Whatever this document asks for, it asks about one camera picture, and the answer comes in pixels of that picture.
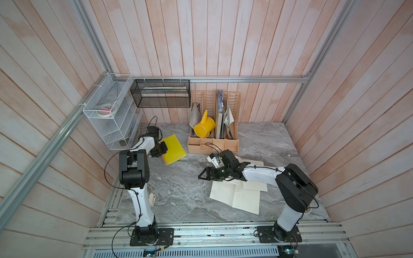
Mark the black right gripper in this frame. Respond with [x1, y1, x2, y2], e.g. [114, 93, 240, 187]
[198, 167, 232, 181]

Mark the cream lined notebook with holes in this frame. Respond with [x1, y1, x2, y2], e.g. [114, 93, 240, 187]
[209, 181, 261, 215]

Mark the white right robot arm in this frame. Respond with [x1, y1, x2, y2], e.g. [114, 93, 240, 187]
[198, 149, 318, 241]

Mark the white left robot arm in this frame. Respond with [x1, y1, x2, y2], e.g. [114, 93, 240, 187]
[119, 126, 168, 245]

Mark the yellow plastic watering can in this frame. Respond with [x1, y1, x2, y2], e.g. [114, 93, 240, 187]
[194, 110, 216, 138]

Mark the grey folder in organizer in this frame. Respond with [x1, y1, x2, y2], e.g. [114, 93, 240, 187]
[189, 103, 202, 130]

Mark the illustrated book in organizer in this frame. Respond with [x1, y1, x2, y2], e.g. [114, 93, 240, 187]
[224, 105, 234, 139]

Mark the peach plastic desk organizer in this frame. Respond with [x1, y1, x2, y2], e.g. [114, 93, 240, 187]
[187, 90, 242, 154]

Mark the tape roll on shelf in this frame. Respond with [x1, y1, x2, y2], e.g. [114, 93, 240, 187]
[96, 103, 117, 118]

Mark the grey-green book in organizer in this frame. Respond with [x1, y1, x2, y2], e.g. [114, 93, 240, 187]
[215, 90, 224, 139]

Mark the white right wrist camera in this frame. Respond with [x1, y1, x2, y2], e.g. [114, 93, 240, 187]
[207, 153, 223, 168]

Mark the black mesh wall basket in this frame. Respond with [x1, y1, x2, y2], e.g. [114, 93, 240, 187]
[130, 79, 191, 109]

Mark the white wire wall shelf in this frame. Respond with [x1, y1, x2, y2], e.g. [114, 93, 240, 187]
[83, 73, 142, 151]

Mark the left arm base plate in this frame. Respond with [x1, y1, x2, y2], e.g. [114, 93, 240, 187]
[130, 227, 174, 246]

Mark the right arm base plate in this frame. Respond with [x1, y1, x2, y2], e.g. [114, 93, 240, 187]
[255, 224, 302, 244]

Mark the aluminium frame rail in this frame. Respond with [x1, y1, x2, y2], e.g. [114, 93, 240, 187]
[113, 74, 310, 83]

